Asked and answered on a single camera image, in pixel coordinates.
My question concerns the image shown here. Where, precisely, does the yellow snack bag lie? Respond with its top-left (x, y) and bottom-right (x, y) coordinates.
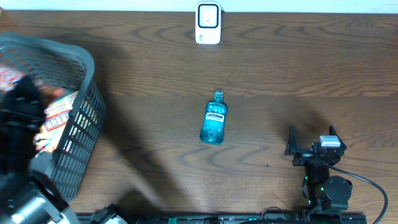
top-left (34, 91), bottom-right (78, 153)

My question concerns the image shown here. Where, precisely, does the dark grey plastic basket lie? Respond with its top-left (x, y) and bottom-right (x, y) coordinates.
top-left (1, 33), bottom-right (106, 202)

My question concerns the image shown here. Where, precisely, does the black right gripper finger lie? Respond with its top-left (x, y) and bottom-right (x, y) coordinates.
top-left (284, 126), bottom-right (299, 156)
top-left (329, 125), bottom-right (347, 151)

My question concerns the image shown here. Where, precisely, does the white barcode scanner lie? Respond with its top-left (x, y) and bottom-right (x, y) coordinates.
top-left (195, 1), bottom-right (221, 45)

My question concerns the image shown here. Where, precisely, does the blue Listerine mouthwash bottle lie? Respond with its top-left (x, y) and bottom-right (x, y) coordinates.
top-left (200, 90), bottom-right (228, 144)

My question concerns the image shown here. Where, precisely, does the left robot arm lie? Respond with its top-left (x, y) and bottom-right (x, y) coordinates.
top-left (1, 77), bottom-right (125, 224)

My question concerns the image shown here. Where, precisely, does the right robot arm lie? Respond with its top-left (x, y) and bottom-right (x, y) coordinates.
top-left (284, 126), bottom-right (353, 213)

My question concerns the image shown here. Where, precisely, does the orange red snack stick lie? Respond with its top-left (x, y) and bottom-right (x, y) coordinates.
top-left (1, 65), bottom-right (65, 105)

